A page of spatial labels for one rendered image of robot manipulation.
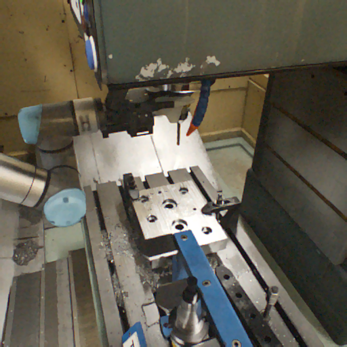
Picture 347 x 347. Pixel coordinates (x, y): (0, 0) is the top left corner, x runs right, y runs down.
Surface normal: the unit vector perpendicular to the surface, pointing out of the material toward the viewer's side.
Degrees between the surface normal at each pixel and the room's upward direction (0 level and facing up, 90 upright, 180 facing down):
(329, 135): 85
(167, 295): 0
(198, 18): 90
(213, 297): 0
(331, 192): 89
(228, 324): 0
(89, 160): 24
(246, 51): 90
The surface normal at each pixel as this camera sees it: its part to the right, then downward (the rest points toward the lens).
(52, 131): 0.32, 0.56
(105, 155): 0.11, -0.47
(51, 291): -0.03, -0.88
